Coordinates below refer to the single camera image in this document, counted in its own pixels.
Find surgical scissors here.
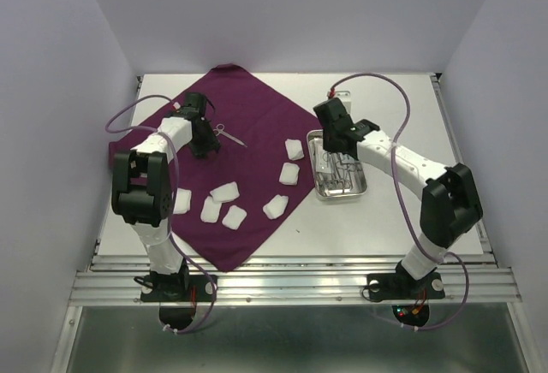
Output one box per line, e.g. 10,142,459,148
213,123,247,147

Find suture packet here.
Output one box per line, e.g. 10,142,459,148
314,141,331,174

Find hemostat forceps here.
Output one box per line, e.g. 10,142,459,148
331,154,355,191
317,173,344,198

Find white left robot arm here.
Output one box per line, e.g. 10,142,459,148
105,92,220,299

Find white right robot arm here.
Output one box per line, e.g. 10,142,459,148
313,98,483,296

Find steel tray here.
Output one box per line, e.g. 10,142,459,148
307,130,367,202

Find gauze pad centre large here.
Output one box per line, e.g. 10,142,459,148
210,181,240,204

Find purple cloth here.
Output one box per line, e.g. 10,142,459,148
106,62,322,273

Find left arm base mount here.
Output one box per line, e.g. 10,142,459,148
134,261,217,335

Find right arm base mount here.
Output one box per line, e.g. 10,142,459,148
360,263,445,329

